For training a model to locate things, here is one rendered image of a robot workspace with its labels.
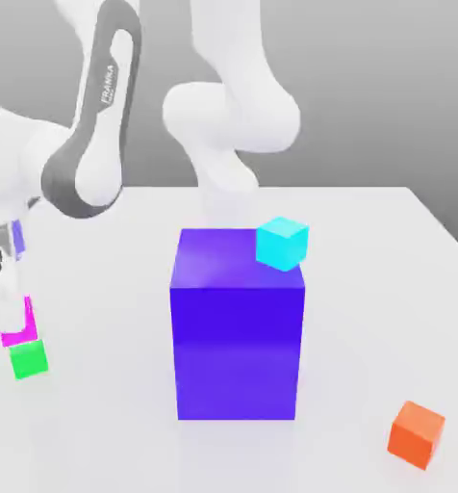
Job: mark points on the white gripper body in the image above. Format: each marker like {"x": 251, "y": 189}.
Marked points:
{"x": 5, "y": 304}

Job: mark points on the small magenta cube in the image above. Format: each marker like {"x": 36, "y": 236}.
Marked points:
{"x": 30, "y": 331}

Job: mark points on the small cyan cube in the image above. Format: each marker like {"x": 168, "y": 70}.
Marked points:
{"x": 281, "y": 244}

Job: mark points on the large purple box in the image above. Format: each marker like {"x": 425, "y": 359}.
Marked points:
{"x": 236, "y": 346}

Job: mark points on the small orange cube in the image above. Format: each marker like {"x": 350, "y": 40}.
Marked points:
{"x": 415, "y": 435}

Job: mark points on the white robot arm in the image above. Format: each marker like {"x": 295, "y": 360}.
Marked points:
{"x": 229, "y": 115}

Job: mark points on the small green cube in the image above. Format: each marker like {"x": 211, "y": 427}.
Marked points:
{"x": 29, "y": 359}

